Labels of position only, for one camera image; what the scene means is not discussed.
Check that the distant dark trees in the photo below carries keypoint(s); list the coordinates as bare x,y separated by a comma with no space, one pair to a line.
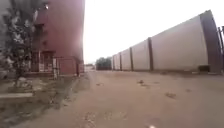
103,63

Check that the brown dirt road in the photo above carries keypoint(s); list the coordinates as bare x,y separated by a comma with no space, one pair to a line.
133,100

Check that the red brick building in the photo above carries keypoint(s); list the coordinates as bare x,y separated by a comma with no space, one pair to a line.
63,33

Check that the robot's own part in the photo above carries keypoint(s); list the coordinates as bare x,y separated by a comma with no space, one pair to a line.
152,126

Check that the rubble strewn dirt verge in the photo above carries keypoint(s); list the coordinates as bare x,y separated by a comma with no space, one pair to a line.
30,96

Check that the thin leafy tree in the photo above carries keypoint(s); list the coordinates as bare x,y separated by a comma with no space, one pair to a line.
18,40

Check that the pale panelled boundary wall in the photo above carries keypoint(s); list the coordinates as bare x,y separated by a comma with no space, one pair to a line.
173,50

